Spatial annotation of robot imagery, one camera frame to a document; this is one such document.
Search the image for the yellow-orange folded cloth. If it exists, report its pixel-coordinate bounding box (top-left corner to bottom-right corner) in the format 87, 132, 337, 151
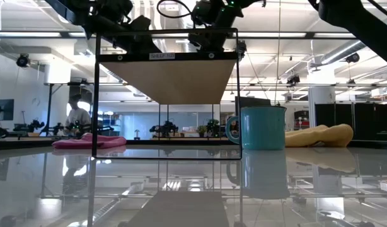
284, 123, 354, 148

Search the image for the dark background monitor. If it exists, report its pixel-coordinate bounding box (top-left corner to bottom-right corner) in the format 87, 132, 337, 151
234, 96, 272, 108

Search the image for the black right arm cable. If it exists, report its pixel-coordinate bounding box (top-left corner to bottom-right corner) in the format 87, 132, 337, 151
156, 0, 195, 19

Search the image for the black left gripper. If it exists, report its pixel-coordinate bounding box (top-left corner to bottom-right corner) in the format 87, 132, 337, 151
113, 15, 163, 54

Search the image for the black frame wooden shelf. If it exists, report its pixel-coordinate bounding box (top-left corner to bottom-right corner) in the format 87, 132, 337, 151
91, 27, 243, 161

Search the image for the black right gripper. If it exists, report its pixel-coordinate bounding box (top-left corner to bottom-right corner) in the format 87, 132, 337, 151
188, 9, 229, 53

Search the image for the pink folded cloth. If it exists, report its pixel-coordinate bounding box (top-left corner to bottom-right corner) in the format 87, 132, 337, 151
51, 132, 127, 150

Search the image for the black background stand frame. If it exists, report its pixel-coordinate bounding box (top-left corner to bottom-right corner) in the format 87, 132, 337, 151
43, 81, 96, 137

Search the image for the black table frame rail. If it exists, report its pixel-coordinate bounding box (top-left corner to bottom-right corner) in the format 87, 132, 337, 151
0, 137, 387, 151

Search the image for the dark wall monitor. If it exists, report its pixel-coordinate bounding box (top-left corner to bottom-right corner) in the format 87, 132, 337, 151
0, 98, 15, 122

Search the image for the black hanging camera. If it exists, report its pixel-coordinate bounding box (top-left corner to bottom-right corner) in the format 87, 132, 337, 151
345, 52, 361, 64
16, 54, 31, 68
286, 74, 301, 86

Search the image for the black room partition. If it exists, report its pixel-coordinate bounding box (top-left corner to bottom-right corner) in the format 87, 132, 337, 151
314, 101, 387, 141

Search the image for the teal enamel mug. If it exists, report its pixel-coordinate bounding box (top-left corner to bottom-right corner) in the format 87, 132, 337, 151
225, 105, 287, 151

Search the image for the person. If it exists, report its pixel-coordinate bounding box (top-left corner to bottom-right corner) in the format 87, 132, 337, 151
64, 93, 93, 137

